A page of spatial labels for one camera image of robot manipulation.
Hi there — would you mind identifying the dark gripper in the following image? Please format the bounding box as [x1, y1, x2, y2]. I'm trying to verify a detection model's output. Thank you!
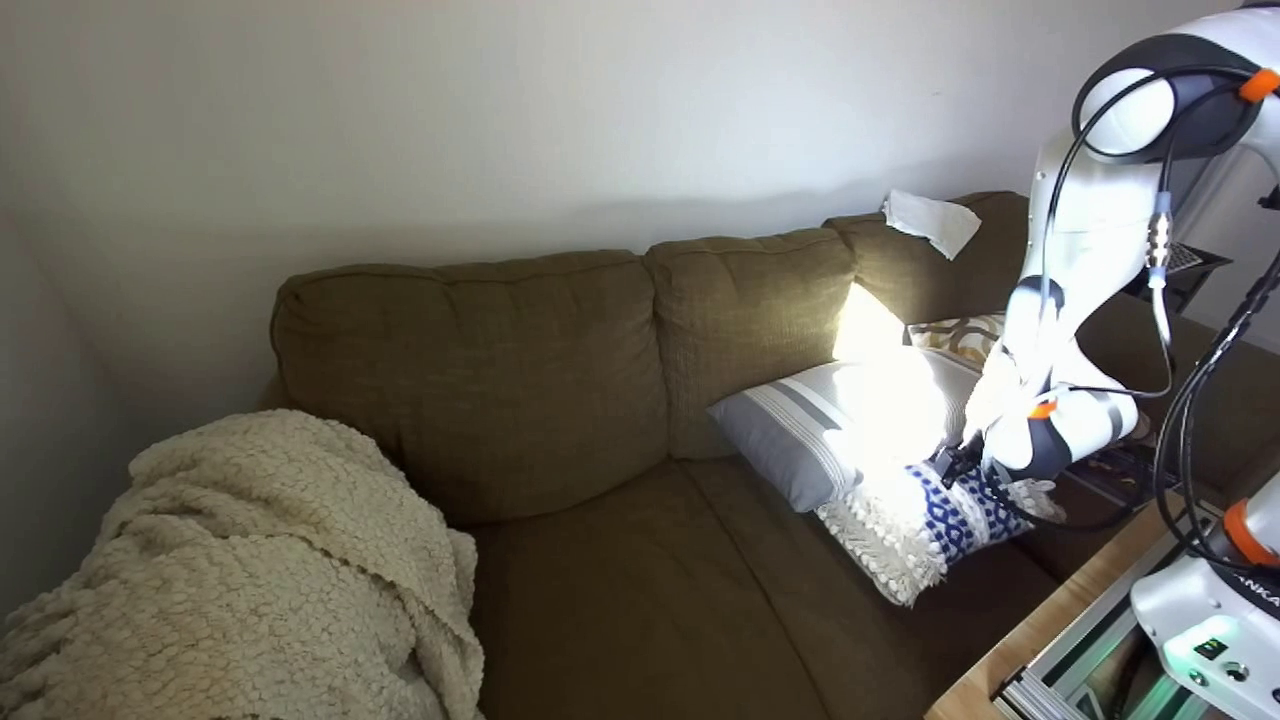
[977, 392, 1148, 485]

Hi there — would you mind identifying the white robot base unit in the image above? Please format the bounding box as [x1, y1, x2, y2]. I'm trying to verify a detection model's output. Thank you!
[1129, 473, 1280, 720]

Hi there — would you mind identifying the brown wave patterned pillow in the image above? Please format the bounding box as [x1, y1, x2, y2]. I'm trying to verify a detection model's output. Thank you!
[905, 312, 1008, 377]

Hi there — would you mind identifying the blue white fringed pillow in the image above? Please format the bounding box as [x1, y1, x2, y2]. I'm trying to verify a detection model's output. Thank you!
[813, 448, 1072, 611]

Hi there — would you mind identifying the grey striped pillow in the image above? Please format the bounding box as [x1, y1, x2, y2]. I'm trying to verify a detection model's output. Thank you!
[708, 348, 988, 521]

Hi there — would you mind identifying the light wooden table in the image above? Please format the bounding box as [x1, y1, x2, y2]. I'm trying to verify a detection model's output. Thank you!
[925, 491, 1212, 720]

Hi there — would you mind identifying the black side table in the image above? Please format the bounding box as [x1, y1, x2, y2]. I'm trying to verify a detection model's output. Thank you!
[1158, 245, 1234, 319]

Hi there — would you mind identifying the brown fabric sofa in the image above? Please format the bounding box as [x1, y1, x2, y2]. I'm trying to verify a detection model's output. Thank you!
[263, 187, 1280, 720]

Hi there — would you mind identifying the cream knitted blanket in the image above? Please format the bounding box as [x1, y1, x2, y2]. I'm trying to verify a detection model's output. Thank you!
[0, 402, 487, 720]

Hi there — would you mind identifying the black cable bundle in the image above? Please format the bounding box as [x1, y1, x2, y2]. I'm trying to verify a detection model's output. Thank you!
[1145, 251, 1280, 573]

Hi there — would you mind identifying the metal frame rail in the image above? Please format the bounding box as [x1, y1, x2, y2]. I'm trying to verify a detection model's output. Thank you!
[995, 575, 1202, 720]

